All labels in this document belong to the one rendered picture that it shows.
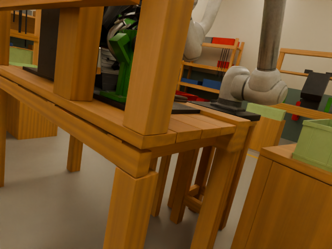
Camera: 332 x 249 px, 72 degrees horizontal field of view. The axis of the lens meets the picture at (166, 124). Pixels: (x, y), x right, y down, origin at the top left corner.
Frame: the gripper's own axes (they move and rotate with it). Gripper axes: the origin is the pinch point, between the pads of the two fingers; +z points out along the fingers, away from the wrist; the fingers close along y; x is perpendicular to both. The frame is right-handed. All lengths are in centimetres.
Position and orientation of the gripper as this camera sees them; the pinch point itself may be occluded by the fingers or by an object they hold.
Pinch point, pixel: (122, 23)
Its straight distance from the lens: 123.3
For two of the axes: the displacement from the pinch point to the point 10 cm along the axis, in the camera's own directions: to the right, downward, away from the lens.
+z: -7.6, -0.3, 6.5
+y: -4.6, -6.9, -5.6
